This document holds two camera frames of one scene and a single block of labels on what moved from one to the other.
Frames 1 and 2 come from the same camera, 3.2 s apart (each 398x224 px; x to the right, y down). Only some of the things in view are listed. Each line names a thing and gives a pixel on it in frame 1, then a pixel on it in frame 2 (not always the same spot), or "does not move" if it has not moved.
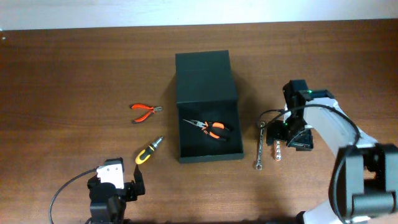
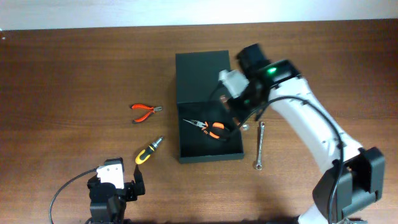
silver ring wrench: (259, 165) does not move
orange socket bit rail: (277, 150) → (217, 126)
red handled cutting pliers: (137, 106) does not move
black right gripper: (305, 142) → (238, 114)
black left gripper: (129, 187) does not move
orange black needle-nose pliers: (215, 129) does not move
